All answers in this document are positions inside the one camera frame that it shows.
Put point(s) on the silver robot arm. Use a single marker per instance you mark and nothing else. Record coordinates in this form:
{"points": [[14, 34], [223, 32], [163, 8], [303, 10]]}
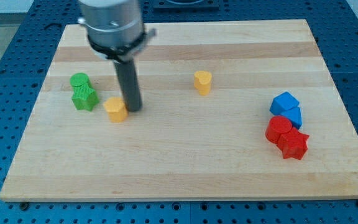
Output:
{"points": [[115, 28]]}

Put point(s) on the yellow heart block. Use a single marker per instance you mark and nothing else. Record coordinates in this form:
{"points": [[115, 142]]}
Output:
{"points": [[202, 82]]}

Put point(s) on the yellow pentagon block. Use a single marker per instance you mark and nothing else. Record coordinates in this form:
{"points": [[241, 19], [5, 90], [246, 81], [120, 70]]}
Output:
{"points": [[115, 109]]}

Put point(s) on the wooden board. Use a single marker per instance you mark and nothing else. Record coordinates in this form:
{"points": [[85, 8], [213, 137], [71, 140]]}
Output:
{"points": [[182, 145]]}

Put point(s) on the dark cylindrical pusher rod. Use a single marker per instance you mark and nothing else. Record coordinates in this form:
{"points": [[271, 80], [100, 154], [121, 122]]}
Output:
{"points": [[128, 82]]}

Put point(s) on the green star block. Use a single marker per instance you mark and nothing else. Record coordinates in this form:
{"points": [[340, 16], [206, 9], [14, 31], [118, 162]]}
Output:
{"points": [[84, 97]]}

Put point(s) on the red cylinder block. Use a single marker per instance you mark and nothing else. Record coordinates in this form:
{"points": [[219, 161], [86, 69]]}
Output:
{"points": [[277, 126]]}

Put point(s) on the green cylinder block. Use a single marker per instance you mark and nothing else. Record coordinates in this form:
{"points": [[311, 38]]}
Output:
{"points": [[79, 79]]}

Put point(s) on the blue cube block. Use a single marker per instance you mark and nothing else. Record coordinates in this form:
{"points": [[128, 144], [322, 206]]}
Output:
{"points": [[282, 103]]}

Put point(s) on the blue triangle block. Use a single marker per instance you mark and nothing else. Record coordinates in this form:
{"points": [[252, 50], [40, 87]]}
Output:
{"points": [[294, 115]]}

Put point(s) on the red star block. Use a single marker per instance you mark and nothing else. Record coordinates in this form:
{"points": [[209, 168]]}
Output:
{"points": [[293, 144]]}

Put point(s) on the black cable tie clamp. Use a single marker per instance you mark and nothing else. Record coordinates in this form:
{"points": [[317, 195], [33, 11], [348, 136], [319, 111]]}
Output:
{"points": [[122, 53]]}

